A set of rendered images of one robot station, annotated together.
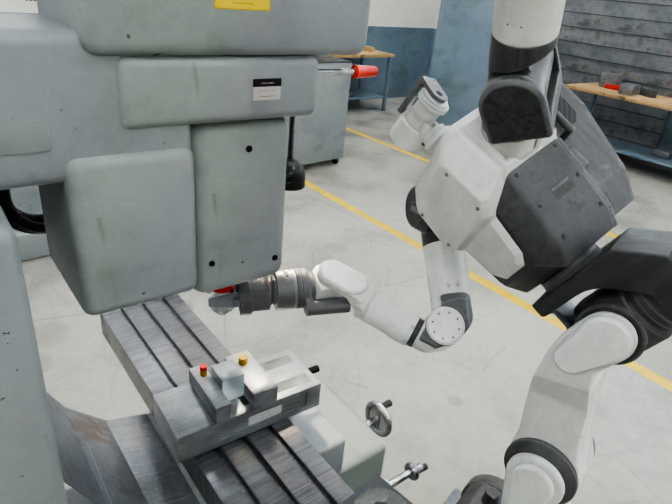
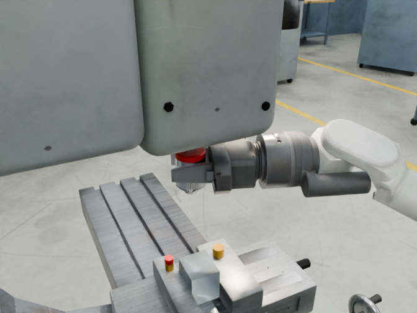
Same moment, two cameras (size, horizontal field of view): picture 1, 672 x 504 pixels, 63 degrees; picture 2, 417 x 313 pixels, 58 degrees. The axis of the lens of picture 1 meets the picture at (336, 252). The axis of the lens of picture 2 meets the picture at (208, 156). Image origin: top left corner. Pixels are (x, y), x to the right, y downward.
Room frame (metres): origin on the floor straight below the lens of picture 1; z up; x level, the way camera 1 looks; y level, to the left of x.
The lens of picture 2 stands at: (0.47, 0.09, 1.52)
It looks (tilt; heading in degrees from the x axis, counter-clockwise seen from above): 27 degrees down; 13
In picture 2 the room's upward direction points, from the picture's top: straight up
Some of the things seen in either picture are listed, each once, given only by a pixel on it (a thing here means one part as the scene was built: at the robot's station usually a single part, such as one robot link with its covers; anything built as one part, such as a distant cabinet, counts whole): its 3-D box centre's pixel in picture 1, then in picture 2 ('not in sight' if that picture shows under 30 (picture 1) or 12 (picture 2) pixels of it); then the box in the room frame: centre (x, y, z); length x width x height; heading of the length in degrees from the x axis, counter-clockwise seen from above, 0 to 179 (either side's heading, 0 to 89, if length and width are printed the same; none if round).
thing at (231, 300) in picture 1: (224, 302); (192, 175); (0.94, 0.22, 1.24); 0.06 x 0.02 x 0.03; 108
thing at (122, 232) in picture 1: (115, 207); (18, 15); (0.84, 0.38, 1.47); 0.24 x 0.19 x 0.26; 40
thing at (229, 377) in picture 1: (227, 380); (198, 277); (0.95, 0.21, 1.03); 0.06 x 0.05 x 0.06; 38
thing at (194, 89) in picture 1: (197, 76); not in sight; (0.94, 0.26, 1.68); 0.34 x 0.24 x 0.10; 130
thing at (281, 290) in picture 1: (265, 291); (248, 163); (0.99, 0.14, 1.24); 0.13 x 0.12 x 0.10; 18
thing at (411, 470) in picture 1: (402, 477); not in sight; (1.20, -0.27, 0.51); 0.22 x 0.06 x 0.06; 130
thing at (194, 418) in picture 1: (239, 393); (214, 293); (0.96, 0.19, 0.98); 0.35 x 0.15 x 0.11; 128
